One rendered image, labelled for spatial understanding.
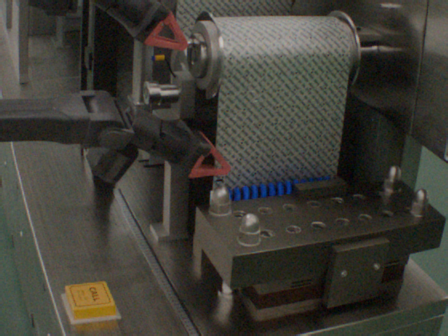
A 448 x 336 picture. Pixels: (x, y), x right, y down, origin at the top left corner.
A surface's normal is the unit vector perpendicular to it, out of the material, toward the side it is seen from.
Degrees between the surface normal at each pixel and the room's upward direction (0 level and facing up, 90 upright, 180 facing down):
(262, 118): 90
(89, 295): 0
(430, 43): 90
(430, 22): 90
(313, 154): 90
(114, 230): 0
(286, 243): 0
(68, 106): 25
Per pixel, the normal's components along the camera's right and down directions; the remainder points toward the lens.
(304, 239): 0.06, -0.90
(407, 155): 0.36, 0.42
